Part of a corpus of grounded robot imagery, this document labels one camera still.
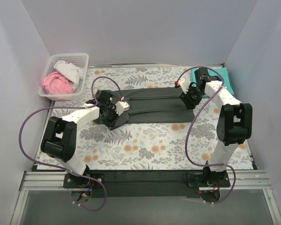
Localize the dark grey t-shirt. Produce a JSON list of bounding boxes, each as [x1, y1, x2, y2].
[[95, 87, 195, 126]]

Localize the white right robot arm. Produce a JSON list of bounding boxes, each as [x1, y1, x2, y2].
[[175, 67, 252, 191]]

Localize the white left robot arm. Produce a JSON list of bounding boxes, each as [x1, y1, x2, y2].
[[40, 90, 130, 188]]

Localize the folded teal t-shirt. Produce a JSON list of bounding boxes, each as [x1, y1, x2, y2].
[[191, 67, 234, 95]]

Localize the white crumpled t-shirt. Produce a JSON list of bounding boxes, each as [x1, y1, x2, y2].
[[54, 60, 84, 85]]

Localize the white plastic laundry basket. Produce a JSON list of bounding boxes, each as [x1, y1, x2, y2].
[[38, 53, 89, 101]]

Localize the pink crumpled t-shirt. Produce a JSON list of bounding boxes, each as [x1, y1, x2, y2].
[[41, 71, 74, 95]]

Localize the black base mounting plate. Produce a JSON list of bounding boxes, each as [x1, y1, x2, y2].
[[63, 170, 233, 198]]

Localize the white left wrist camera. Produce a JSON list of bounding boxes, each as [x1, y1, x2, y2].
[[115, 101, 130, 116]]

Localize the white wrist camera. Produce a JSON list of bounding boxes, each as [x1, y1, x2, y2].
[[115, 101, 130, 116], [175, 78, 190, 94]]

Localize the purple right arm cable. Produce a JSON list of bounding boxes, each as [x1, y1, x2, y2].
[[175, 67, 237, 205]]

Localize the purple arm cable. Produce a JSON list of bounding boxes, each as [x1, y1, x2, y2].
[[18, 76, 125, 211], [175, 67, 237, 205]]

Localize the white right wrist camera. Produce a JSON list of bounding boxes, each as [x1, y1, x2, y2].
[[175, 78, 190, 94]]

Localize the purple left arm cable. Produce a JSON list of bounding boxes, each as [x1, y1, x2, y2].
[[18, 76, 125, 211]]

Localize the aluminium frame rail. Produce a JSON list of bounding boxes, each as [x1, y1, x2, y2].
[[11, 170, 281, 225]]

